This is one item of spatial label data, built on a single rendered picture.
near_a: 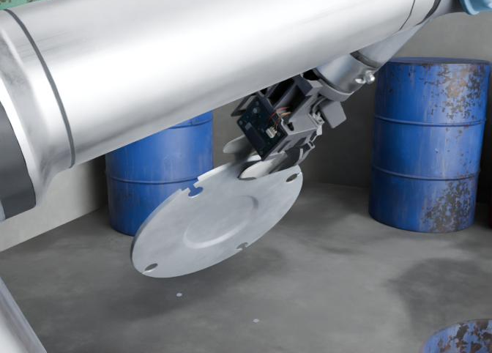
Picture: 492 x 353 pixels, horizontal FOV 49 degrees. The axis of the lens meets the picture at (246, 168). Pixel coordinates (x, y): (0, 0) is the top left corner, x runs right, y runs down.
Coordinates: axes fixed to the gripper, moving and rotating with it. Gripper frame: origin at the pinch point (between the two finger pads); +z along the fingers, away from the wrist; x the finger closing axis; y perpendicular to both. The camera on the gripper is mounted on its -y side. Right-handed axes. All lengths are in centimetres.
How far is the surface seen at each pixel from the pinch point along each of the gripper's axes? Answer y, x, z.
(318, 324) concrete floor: -99, 27, 96
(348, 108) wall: -262, -71, 118
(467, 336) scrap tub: -51, 42, 18
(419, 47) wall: -272, -70, 61
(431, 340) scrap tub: -40, 38, 19
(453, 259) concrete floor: -189, 39, 84
